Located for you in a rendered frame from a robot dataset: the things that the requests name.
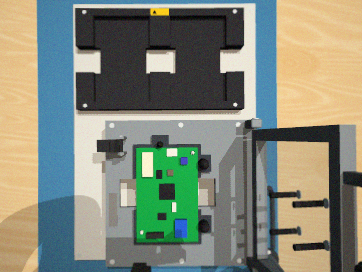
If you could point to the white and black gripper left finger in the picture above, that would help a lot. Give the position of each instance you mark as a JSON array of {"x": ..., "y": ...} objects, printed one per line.
[{"x": 140, "y": 267}]

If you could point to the green circuit board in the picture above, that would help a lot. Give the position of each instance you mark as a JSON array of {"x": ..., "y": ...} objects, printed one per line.
[{"x": 167, "y": 194}]

